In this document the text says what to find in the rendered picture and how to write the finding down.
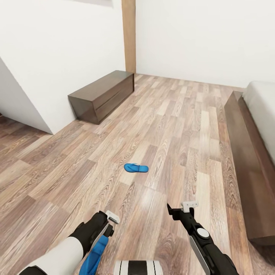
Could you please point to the sandal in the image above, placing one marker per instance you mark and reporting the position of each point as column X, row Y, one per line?
column 135, row 168
column 89, row 267

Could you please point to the bench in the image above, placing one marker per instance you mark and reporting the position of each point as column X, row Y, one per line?
column 97, row 100

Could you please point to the bed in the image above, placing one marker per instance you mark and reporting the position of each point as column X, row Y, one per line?
column 250, row 117

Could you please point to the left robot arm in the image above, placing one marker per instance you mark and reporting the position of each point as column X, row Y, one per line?
column 66, row 256

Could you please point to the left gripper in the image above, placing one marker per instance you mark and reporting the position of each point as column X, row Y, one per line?
column 109, row 231

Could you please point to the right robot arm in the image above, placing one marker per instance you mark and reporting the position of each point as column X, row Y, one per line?
column 212, row 260

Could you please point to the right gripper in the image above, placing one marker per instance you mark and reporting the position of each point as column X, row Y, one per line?
column 178, row 214

